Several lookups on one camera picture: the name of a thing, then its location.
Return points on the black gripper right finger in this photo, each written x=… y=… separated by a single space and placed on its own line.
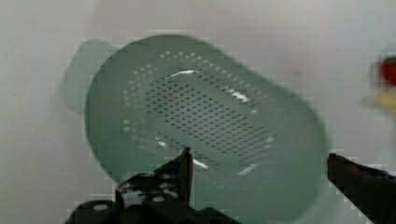
x=371 y=190

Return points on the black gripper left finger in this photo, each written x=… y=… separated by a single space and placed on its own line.
x=173 y=178

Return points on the green plastic strainer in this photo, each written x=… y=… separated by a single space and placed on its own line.
x=258 y=149

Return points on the peeled toy banana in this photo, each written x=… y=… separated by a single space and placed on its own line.
x=385 y=100

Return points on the red toy apple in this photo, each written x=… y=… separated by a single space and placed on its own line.
x=385 y=72

